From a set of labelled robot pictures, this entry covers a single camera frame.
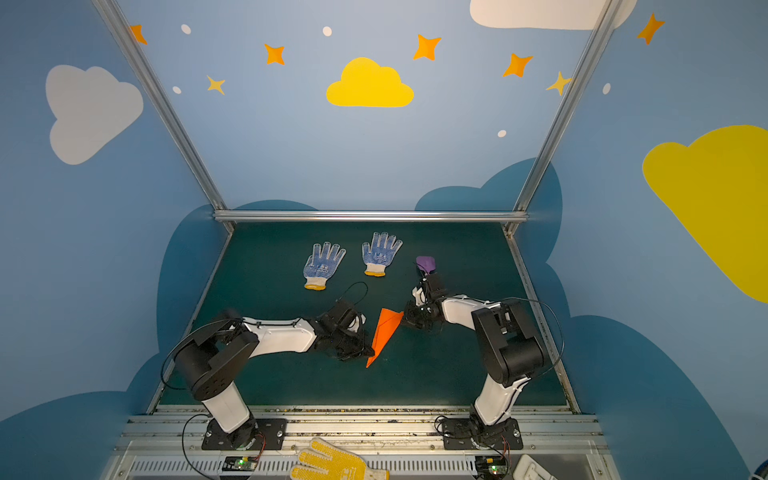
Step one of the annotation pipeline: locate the right green circuit board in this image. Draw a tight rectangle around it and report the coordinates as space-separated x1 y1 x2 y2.
474 456 509 480

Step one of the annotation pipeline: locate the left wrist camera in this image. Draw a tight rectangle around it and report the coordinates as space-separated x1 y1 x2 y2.
347 315 366 333

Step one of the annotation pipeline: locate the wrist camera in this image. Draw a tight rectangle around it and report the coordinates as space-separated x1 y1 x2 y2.
347 315 366 333
411 287 427 307

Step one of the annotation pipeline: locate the blue dotted work glove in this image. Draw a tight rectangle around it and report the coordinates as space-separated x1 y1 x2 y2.
361 232 403 277
303 242 346 291

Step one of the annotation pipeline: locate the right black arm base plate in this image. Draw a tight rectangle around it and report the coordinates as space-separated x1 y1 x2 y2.
434 415 524 452

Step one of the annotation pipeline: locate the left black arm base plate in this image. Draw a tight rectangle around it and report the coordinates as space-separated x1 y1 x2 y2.
201 418 287 452

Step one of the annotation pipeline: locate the yellow dotted work glove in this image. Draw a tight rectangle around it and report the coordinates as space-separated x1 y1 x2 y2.
289 437 391 480

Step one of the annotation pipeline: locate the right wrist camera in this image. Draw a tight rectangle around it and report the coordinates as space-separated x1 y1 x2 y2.
411 287 427 307

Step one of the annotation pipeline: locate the right aluminium frame post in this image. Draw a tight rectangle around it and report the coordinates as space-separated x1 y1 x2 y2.
503 0 624 239

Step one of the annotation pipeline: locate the right blue dotted work glove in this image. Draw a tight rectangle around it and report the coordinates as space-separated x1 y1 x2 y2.
361 232 403 277

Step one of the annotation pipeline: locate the left blue dotted work glove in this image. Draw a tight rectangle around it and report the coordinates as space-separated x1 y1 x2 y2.
303 242 346 291

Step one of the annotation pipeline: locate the aluminium frame post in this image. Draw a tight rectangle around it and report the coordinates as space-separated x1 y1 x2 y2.
503 0 624 239
92 0 228 213

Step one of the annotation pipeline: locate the purple pink spatula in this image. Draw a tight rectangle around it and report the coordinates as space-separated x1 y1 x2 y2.
416 256 437 276

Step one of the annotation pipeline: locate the aluminium rear frame bar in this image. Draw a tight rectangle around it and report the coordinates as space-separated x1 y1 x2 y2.
214 210 528 223

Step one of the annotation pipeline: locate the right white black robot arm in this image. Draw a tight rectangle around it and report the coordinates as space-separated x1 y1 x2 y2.
403 272 547 451

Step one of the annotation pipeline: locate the orange square paper sheet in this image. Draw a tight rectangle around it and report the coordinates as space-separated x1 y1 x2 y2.
366 308 404 368

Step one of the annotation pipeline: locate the white plastic object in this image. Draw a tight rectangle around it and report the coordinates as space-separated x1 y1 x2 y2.
512 454 556 480

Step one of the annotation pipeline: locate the left green circuit board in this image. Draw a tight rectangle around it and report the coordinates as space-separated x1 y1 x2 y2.
222 456 259 472

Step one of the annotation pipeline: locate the left aluminium frame post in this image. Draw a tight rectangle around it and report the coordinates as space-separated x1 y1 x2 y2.
92 0 228 213

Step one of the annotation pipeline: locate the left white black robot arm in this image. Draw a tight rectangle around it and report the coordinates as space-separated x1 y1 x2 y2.
170 300 374 451

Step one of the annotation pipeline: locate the green circuit board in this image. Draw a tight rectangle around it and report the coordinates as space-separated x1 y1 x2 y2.
222 456 259 472
474 456 509 480

